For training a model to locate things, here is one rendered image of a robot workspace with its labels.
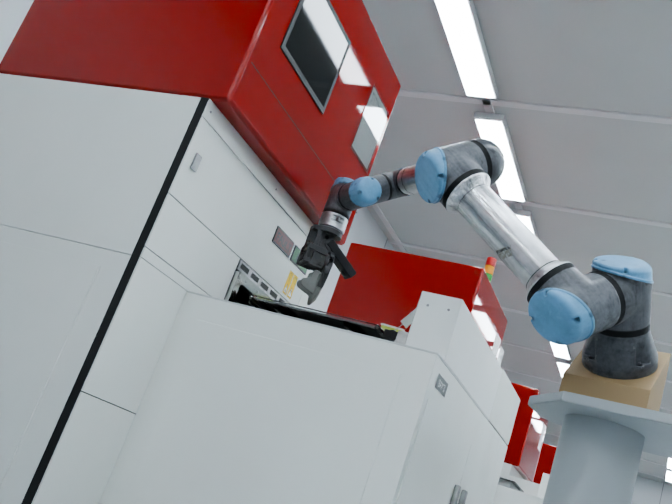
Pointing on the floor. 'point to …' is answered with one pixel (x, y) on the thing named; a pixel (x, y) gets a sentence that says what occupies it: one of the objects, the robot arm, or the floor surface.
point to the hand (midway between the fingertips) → (312, 301)
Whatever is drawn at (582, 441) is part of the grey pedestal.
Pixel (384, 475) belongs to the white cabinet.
